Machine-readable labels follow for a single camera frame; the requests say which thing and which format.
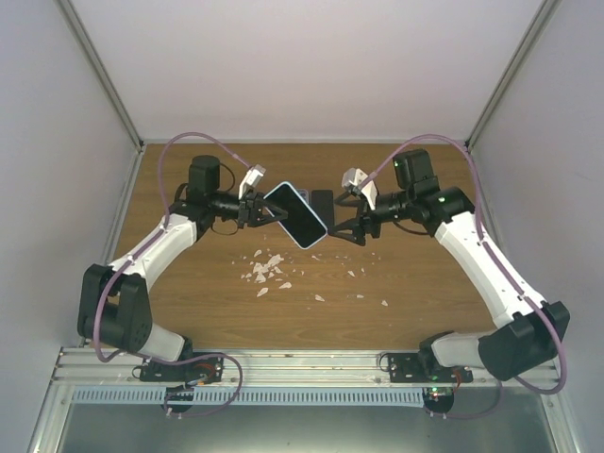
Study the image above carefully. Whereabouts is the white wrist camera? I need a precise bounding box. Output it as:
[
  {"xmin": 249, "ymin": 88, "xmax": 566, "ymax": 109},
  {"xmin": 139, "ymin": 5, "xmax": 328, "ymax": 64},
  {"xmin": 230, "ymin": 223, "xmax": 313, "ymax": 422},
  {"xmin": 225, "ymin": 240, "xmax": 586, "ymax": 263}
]
[
  {"xmin": 342, "ymin": 168, "xmax": 378, "ymax": 210},
  {"xmin": 239, "ymin": 164, "xmax": 266, "ymax": 199}
]

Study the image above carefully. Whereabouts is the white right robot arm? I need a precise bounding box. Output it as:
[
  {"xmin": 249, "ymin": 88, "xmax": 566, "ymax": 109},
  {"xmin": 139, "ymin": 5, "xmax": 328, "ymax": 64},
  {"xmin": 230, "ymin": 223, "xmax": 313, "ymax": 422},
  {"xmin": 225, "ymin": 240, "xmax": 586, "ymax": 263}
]
[{"xmin": 329, "ymin": 149, "xmax": 570, "ymax": 382}]

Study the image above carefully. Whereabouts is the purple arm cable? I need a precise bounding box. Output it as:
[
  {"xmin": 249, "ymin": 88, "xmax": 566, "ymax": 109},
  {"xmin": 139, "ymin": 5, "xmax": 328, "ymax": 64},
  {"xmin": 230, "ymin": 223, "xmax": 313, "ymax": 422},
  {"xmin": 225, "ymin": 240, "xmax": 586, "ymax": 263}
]
[
  {"xmin": 365, "ymin": 133, "xmax": 569, "ymax": 394},
  {"xmin": 92, "ymin": 131, "xmax": 251, "ymax": 363}
]

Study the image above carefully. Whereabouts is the grey left corner post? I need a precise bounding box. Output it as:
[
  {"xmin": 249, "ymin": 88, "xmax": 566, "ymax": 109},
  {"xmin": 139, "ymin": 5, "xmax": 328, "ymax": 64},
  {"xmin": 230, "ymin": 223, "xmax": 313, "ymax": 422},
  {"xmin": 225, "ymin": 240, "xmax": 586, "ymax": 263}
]
[{"xmin": 55, "ymin": 0, "xmax": 144, "ymax": 154}]

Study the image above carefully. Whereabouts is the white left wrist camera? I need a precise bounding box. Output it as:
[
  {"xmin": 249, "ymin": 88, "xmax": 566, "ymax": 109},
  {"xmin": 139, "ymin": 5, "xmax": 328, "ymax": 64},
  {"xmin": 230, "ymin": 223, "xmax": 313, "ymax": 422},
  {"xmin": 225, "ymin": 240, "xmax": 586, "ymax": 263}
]
[{"xmin": 239, "ymin": 164, "xmax": 266, "ymax": 199}]

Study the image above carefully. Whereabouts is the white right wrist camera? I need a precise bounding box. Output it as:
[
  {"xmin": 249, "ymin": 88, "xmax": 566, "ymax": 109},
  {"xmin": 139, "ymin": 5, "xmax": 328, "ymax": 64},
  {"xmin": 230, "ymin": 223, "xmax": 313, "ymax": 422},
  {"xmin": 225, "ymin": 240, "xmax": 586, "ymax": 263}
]
[{"xmin": 342, "ymin": 168, "xmax": 378, "ymax": 210}]

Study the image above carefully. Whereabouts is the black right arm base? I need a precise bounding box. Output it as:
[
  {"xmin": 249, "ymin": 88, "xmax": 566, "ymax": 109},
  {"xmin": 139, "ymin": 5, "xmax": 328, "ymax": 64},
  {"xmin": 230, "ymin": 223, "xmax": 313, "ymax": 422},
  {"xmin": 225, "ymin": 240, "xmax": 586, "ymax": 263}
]
[{"xmin": 377, "ymin": 352, "xmax": 474, "ymax": 384}]

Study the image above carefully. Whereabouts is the phone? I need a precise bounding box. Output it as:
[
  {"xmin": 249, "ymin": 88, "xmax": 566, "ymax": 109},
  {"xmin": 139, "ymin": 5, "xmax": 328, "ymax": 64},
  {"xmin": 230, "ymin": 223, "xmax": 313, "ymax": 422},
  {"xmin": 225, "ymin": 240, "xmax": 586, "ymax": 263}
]
[
  {"xmin": 296, "ymin": 189, "xmax": 310, "ymax": 204},
  {"xmin": 264, "ymin": 181, "xmax": 327, "ymax": 249}
]

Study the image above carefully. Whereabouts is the aluminium mounting rail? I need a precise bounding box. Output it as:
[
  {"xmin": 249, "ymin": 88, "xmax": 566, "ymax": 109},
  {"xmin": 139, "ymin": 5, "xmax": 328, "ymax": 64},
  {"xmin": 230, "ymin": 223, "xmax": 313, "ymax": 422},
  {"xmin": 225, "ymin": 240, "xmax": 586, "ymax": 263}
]
[{"xmin": 51, "ymin": 347, "xmax": 562, "ymax": 386}]

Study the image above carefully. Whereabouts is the grey aluminium corner post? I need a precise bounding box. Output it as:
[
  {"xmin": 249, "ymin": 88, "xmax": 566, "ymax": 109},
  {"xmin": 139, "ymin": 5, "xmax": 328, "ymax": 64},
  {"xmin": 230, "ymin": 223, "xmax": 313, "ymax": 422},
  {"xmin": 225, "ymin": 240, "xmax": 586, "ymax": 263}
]
[{"xmin": 464, "ymin": 0, "xmax": 561, "ymax": 150}]

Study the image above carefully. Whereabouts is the black smartphone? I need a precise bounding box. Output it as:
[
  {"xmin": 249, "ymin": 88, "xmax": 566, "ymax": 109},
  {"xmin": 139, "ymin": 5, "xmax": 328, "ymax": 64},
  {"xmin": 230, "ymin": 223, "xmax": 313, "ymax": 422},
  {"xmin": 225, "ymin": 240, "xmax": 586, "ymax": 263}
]
[{"xmin": 310, "ymin": 190, "xmax": 335, "ymax": 230}]

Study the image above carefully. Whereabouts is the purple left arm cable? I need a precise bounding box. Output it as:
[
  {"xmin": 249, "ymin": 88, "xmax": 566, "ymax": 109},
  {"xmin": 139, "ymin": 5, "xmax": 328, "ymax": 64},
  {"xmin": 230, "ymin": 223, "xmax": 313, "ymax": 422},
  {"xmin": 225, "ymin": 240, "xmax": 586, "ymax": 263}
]
[{"xmin": 92, "ymin": 131, "xmax": 251, "ymax": 363}]

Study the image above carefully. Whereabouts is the grey slotted cable duct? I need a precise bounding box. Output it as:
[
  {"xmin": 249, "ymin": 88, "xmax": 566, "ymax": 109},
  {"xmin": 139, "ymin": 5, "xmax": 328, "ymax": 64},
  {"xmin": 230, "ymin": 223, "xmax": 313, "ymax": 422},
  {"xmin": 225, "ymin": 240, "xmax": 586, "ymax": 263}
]
[{"xmin": 72, "ymin": 386, "xmax": 424, "ymax": 408}]

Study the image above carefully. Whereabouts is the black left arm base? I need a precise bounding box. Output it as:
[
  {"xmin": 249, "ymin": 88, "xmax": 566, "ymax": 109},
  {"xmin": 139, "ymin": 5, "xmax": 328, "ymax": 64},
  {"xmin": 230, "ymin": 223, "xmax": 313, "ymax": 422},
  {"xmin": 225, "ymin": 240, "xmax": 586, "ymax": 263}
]
[{"xmin": 131, "ymin": 350, "xmax": 225, "ymax": 383}]

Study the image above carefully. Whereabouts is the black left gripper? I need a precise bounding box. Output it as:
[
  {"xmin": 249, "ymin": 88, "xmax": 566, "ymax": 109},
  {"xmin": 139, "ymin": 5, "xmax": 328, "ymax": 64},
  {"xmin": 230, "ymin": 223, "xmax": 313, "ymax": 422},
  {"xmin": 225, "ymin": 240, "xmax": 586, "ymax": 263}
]
[{"xmin": 210, "ymin": 189, "xmax": 289, "ymax": 229}]

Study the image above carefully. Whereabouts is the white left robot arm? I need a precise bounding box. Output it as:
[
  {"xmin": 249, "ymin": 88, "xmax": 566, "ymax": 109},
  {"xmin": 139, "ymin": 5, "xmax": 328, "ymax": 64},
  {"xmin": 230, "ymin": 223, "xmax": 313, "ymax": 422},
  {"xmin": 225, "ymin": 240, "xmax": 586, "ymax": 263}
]
[{"xmin": 76, "ymin": 156, "xmax": 275, "ymax": 381}]

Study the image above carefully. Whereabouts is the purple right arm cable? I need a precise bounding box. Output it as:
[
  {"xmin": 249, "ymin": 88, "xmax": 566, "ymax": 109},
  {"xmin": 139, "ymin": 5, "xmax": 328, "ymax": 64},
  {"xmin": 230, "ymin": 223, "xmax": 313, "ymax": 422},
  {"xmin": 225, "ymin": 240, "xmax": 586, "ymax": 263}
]
[{"xmin": 365, "ymin": 133, "xmax": 569, "ymax": 394}]

